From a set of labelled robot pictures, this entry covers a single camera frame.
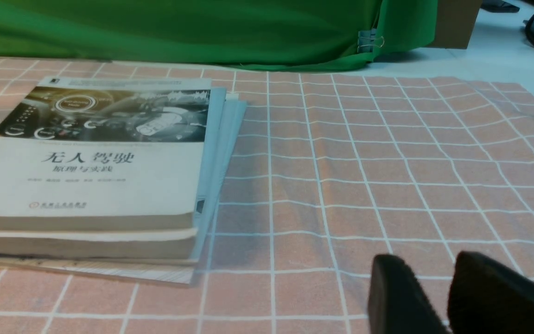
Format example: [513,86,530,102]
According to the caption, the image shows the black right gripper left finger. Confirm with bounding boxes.
[368,254,448,334]

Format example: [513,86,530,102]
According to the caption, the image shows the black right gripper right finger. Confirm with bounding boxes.
[448,251,534,334]

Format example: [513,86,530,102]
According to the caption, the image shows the pink checkered tablecloth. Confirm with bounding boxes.
[0,58,534,334]

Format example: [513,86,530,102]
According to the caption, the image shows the middle book in stack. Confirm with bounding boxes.
[0,87,227,260]

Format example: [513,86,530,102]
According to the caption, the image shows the metal binder clip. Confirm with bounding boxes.
[356,28,384,54]

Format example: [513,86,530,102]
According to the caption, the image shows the brown cardboard box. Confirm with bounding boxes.
[427,0,483,50]

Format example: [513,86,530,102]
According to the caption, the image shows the green backdrop cloth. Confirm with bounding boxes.
[0,0,438,72]

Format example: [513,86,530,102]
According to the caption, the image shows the white autonomous driving book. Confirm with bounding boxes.
[0,77,213,231]

